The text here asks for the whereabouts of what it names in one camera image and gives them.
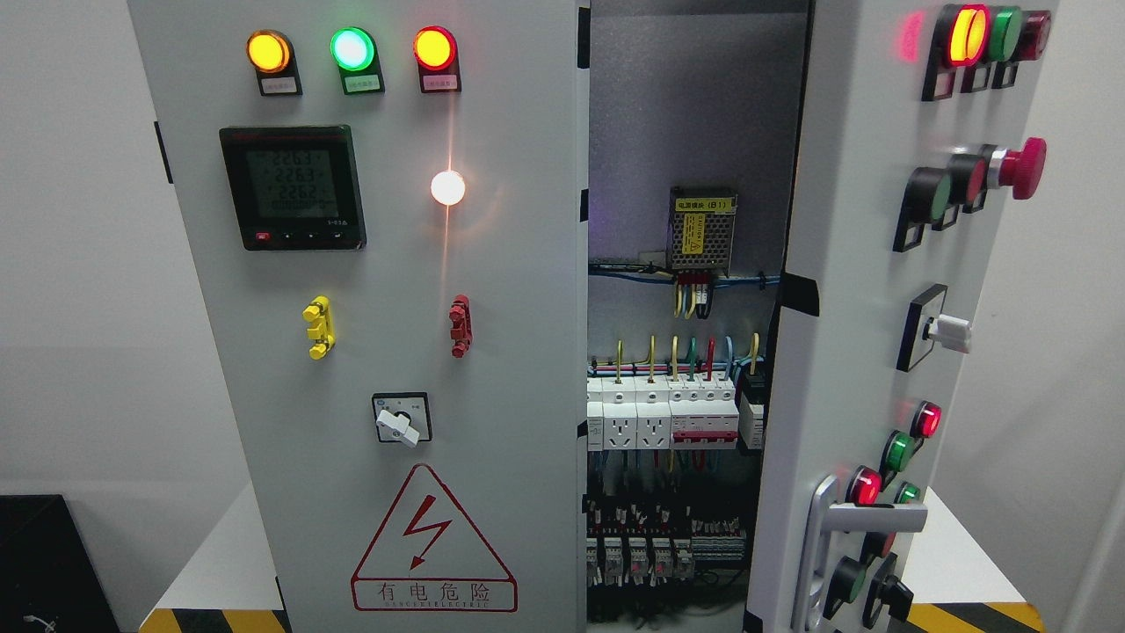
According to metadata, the grey cabinet door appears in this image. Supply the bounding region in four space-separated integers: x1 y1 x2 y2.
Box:
128 1 588 632
743 1 1058 632

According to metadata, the perforated metal power supply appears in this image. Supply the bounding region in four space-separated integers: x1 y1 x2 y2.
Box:
666 186 738 270

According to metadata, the red white circuit breaker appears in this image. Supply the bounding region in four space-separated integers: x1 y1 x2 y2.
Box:
668 376 739 450

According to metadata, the white glowing indicator lamp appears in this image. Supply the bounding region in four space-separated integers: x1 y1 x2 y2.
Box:
430 170 467 206

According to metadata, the black white surge protector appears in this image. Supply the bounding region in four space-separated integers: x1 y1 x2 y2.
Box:
737 368 768 454

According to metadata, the row of relay modules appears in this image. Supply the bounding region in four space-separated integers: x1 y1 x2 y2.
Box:
583 497 749 586

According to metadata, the red triangle warning sticker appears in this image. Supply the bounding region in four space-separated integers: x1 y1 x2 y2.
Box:
351 463 519 613

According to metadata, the red indicator lamp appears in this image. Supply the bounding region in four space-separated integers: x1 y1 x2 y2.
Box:
413 25 457 72

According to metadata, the black digital power meter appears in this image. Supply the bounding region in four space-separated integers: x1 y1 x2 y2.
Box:
221 125 366 251

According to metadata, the green indicator lamp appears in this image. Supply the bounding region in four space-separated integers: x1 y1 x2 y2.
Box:
330 25 376 72

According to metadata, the yellow indicator lamp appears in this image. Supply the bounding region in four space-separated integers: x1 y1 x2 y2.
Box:
246 29 293 75

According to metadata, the red emergency stop button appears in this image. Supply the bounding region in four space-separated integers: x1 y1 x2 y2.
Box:
980 136 1049 200

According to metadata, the black box at left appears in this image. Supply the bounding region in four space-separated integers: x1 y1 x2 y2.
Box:
1 494 118 632

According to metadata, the red terminal post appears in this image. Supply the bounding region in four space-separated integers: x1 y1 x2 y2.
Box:
447 293 473 358

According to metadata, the white rotary selector switch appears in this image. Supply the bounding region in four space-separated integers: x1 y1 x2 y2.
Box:
371 391 432 447

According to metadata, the yellow terminal post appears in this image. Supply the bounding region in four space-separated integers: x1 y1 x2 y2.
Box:
302 295 335 360

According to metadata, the silver door handle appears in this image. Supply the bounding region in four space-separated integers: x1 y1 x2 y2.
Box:
790 465 928 632

